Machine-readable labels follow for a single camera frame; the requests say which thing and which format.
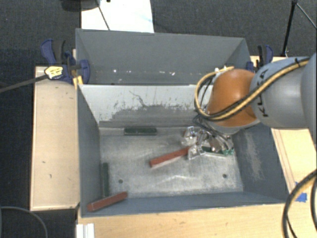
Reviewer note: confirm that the grey metal bin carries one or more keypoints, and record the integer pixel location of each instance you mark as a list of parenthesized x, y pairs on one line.
[(153, 58)]

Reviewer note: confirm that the red-brown block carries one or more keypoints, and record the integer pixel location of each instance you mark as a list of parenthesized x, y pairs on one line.
[(107, 201), (168, 158)]

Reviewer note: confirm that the pale wood flat board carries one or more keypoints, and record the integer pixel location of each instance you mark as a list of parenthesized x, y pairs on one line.
[(54, 142)]

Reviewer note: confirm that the dark green flat block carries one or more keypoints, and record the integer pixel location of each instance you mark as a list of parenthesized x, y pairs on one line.
[(140, 131), (105, 180)]

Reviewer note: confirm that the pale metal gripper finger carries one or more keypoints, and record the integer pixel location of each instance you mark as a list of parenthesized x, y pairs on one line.
[(194, 153), (190, 135)]

